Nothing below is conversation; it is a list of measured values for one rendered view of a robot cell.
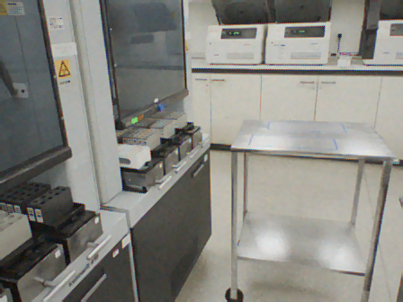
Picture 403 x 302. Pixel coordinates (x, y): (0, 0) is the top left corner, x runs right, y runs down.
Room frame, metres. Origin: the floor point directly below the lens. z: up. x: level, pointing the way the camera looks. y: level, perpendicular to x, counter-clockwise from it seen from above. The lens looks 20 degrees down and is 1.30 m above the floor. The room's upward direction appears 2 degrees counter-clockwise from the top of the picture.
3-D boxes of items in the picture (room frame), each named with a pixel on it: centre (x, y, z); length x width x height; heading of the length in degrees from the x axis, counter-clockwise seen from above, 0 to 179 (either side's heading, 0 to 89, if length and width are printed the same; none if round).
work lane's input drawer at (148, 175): (1.27, 0.48, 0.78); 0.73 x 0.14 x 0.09; 70
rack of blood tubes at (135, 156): (1.23, 0.35, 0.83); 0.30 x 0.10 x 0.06; 70
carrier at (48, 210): (0.81, 0.40, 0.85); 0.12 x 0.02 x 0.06; 160
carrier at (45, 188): (0.84, 0.46, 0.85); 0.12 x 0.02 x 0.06; 160
